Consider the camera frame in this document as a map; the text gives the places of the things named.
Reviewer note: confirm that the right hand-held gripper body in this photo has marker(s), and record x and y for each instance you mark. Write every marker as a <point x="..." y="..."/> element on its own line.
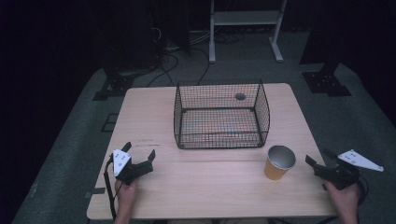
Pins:
<point x="342" y="175"/>

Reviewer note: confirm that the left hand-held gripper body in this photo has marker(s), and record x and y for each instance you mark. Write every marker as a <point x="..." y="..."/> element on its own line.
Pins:
<point x="123" y="161"/>

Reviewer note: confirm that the orange paper cup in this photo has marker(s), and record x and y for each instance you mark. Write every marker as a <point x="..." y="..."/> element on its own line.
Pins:
<point x="274" y="170"/>

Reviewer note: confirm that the person's right hand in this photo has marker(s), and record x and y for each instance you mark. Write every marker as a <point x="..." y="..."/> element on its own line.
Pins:
<point x="347" y="199"/>

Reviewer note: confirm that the person's left hand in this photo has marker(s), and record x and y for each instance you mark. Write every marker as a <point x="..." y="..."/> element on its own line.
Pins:
<point x="126" y="194"/>

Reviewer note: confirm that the black floor tape square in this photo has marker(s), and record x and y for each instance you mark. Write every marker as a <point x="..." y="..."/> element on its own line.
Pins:
<point x="109" y="123"/>

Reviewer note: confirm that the grey floor tape strip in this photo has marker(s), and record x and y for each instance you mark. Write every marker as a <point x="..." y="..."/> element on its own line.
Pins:
<point x="95" y="193"/>

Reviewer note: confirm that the black stand base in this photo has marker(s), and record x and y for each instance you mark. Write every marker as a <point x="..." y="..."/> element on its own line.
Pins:
<point x="325" y="82"/>
<point x="116" y="85"/>

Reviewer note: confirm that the grey round table grommet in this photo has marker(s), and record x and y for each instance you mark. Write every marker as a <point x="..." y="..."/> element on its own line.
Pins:
<point x="240" y="96"/>

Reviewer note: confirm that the white metal desk frame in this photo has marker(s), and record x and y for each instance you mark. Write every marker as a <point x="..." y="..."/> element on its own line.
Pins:
<point x="246" y="17"/>

